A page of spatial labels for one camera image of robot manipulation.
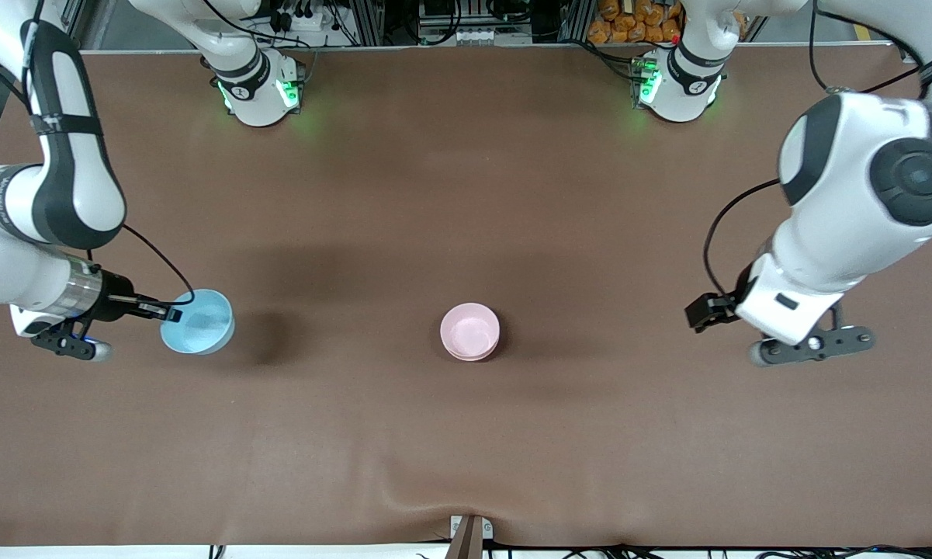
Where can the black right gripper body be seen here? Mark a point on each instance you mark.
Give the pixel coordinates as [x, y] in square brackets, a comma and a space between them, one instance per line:
[116, 299]

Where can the blue bowl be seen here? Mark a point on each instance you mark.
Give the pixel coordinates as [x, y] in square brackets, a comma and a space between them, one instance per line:
[202, 326]

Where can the pink bowl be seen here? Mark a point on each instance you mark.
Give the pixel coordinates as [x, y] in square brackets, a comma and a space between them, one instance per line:
[470, 330]

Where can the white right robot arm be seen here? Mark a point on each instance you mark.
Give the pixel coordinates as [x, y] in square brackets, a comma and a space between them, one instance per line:
[15, 264]

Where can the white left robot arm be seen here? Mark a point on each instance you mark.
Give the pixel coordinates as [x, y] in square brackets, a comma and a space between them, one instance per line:
[846, 217]

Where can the white bowl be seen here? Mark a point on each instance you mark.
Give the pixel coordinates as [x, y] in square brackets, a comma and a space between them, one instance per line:
[469, 359]

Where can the brown table cover mat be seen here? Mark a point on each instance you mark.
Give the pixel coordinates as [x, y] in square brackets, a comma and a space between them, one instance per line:
[466, 194]

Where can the orange snack packets pile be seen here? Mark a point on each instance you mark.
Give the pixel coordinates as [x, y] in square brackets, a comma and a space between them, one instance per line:
[628, 23]

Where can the white power strip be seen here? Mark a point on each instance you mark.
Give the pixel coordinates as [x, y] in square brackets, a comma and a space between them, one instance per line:
[303, 19]

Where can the brown wooden strip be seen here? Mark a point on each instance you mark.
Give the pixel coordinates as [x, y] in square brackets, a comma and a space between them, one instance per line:
[466, 543]

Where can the white terminal block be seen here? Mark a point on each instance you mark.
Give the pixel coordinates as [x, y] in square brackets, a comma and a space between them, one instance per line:
[481, 36]

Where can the grey table clamp bracket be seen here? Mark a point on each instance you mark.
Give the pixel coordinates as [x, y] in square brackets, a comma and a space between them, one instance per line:
[487, 528]

